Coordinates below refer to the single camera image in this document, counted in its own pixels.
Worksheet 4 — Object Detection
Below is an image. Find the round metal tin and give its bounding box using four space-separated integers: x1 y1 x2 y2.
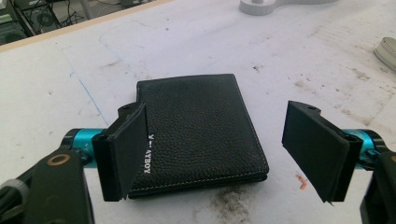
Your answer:
373 36 396 75

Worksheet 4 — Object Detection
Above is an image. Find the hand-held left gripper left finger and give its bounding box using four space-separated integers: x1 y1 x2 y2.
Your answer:
92 102 150 203

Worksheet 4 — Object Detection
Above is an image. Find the black leather wallet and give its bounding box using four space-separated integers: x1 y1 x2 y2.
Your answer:
127 73 270 200

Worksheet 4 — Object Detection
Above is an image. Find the white stand base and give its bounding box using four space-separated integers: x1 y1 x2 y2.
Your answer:
238 0 340 17

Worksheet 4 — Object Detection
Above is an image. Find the dark equipment with cables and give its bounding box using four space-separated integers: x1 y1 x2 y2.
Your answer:
0 0 157 47

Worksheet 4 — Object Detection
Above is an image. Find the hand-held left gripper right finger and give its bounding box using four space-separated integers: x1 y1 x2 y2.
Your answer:
281 100 364 204

